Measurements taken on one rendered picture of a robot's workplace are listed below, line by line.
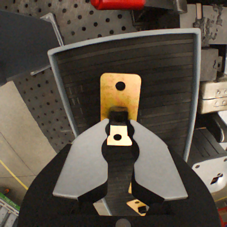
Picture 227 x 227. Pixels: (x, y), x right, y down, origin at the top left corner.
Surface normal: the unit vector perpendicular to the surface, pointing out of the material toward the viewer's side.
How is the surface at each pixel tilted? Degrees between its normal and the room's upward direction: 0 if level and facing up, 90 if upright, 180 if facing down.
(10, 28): 90
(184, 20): 0
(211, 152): 90
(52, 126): 0
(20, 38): 90
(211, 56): 2
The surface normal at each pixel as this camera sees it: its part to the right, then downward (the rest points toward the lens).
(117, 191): -0.02, 0.47
